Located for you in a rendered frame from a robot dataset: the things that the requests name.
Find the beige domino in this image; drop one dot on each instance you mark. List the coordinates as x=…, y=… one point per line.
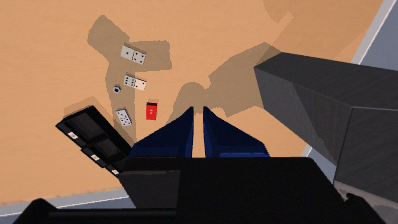
x=133, y=55
x=134, y=82

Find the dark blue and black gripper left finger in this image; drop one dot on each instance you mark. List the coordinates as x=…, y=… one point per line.
x=169, y=140

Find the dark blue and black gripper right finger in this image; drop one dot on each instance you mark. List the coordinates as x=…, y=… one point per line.
x=227, y=140

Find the black three-compartment bin rack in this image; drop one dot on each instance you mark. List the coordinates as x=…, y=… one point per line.
x=94, y=132

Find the white and grey domino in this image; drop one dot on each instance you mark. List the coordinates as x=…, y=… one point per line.
x=123, y=117

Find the grey hex nut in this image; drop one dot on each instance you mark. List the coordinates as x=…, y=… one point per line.
x=116, y=89

